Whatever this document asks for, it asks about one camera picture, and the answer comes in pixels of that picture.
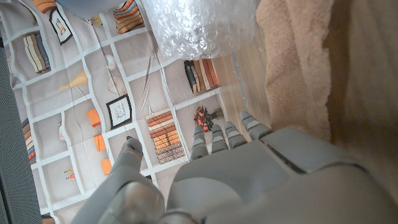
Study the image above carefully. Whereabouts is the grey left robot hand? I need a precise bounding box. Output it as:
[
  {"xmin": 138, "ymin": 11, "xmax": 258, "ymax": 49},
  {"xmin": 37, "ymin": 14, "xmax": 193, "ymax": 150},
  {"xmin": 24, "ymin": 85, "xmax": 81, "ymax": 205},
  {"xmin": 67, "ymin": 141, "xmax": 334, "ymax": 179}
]
[{"xmin": 70, "ymin": 111, "xmax": 398, "ymax": 224}]

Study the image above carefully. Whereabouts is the tan adhesive wrap strip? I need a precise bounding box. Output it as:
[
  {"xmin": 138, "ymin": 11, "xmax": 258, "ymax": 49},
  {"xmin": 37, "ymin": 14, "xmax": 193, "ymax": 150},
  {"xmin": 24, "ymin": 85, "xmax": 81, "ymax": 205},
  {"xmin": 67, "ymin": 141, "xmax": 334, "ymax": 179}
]
[{"xmin": 256, "ymin": 0, "xmax": 335, "ymax": 142}]

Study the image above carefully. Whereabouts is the clear bubble wrap roll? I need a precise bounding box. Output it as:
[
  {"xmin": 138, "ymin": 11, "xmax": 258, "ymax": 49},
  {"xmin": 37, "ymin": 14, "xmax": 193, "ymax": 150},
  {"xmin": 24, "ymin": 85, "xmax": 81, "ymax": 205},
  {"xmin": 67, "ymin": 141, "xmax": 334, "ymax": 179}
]
[{"xmin": 141, "ymin": 0, "xmax": 257, "ymax": 61}]

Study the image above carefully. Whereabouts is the printed bookshelf backdrop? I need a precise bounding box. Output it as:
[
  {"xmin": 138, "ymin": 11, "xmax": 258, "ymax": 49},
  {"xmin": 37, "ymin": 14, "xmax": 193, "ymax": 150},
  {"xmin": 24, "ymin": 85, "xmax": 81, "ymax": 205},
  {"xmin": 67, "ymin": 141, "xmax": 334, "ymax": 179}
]
[{"xmin": 0, "ymin": 0, "xmax": 237, "ymax": 224}]

